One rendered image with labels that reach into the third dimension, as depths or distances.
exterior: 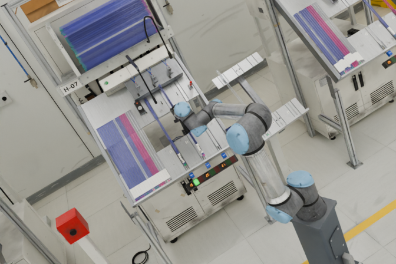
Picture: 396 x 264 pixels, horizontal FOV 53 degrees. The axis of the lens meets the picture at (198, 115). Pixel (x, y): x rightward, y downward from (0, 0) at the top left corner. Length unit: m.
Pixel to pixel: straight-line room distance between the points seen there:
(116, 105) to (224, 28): 2.08
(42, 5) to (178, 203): 1.55
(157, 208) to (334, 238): 1.20
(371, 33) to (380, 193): 1.02
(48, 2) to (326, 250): 2.11
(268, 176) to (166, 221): 1.28
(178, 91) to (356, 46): 1.16
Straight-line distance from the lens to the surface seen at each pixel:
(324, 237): 2.08
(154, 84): 2.44
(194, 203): 2.86
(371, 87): 3.27
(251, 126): 1.62
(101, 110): 2.52
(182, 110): 1.93
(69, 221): 2.47
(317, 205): 1.99
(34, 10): 2.69
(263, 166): 1.71
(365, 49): 2.75
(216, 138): 2.37
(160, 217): 2.84
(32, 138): 4.22
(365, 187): 2.88
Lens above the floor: 2.07
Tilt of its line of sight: 29 degrees down
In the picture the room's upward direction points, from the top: 26 degrees counter-clockwise
